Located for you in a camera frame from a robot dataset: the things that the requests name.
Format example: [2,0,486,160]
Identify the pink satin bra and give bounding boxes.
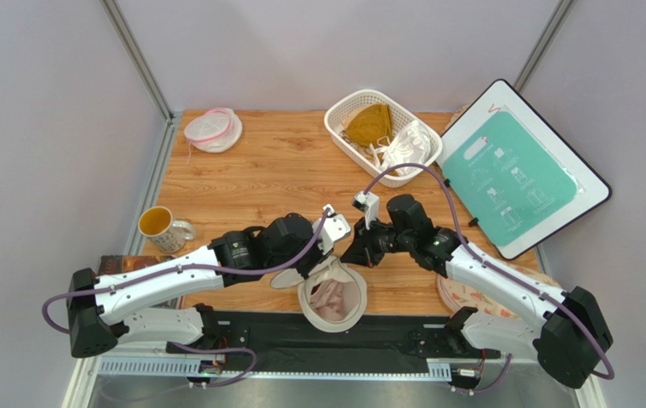
[309,280,360,322]

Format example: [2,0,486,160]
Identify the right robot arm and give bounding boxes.
[342,192,613,388]

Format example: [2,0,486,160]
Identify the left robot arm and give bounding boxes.
[66,212,351,358]

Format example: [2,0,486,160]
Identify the white bra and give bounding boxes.
[368,120,433,171]

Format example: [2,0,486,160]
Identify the mustard yellow bra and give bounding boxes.
[345,103,394,147]

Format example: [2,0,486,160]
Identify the white pink-trimmed mesh laundry bag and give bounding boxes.
[183,107,243,163]

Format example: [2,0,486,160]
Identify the white plastic basket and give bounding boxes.
[324,89,444,188]

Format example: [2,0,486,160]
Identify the white teal folding board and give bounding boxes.
[436,79,612,259]

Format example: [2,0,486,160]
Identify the patterned mug with tea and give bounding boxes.
[137,206,196,254]

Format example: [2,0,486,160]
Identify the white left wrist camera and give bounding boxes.
[314,204,352,254]

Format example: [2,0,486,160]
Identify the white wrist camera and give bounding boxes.
[314,204,352,254]
[352,191,380,230]

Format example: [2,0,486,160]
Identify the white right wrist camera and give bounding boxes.
[352,191,380,230]

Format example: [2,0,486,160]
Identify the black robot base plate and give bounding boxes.
[193,311,502,373]

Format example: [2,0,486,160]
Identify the white slotted cable duct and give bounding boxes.
[98,356,452,382]

